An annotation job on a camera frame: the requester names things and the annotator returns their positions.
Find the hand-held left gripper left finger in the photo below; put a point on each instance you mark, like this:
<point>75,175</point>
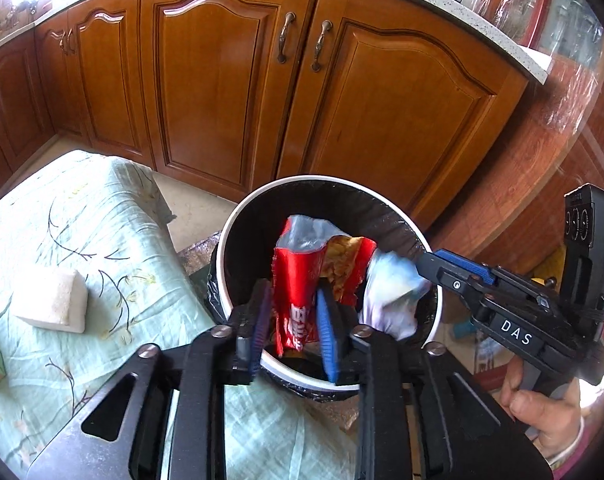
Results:
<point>259,330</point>

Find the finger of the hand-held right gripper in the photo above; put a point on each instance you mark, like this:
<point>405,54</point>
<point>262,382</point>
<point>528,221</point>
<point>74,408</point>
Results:
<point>446,280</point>
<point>469,262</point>

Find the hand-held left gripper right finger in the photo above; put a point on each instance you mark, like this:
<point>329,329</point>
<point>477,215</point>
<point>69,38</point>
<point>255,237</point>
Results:
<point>327,335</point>

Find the silvery white wrapper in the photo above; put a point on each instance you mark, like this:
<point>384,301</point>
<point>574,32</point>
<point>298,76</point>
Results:
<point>386,290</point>

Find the red snack bag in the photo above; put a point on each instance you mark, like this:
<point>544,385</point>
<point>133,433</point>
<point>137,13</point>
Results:
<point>297,280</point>

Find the white rimmed bin with black bag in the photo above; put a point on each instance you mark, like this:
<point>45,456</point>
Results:
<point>247,240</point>

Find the person's right forearm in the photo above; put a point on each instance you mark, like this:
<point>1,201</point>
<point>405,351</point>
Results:
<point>589,440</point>

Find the person's right hand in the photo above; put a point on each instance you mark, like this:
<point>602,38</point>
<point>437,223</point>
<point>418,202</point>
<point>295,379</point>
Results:
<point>536,410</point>

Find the white foam block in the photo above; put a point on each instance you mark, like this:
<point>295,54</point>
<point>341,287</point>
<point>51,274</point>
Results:
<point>52,302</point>

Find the light green floral tablecloth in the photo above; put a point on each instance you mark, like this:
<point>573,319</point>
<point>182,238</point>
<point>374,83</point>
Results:
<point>82,210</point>

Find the speckled white countertop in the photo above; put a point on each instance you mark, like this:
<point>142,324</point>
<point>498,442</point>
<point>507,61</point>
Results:
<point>481,25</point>

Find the wooden lower cabinets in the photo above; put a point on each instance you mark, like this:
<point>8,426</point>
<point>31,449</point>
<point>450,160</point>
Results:
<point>207,85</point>

